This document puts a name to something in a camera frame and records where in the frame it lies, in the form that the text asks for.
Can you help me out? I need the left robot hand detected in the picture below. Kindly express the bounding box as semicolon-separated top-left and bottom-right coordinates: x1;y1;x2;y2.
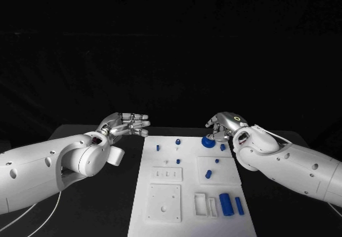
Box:
97;112;152;145

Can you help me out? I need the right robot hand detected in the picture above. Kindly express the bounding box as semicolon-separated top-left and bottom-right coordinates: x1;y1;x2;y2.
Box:
205;111;250;142

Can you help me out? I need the blue gear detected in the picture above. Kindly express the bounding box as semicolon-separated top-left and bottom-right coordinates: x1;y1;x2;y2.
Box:
201;136;217;149

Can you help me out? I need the white task board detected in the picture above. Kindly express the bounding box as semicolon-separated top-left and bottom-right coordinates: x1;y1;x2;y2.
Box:
127;135;259;237

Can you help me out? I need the thick blue long cylinder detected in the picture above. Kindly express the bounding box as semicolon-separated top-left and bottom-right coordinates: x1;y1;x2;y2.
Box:
220;193;236;217

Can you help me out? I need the thin blue long cylinder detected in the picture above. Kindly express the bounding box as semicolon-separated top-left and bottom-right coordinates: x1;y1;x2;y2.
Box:
234;197;246;216

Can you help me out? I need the white cable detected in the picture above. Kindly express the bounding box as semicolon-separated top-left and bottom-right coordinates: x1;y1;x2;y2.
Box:
26;190;62;237
253;124;293;145
0;202;39;232
328;202;342;218

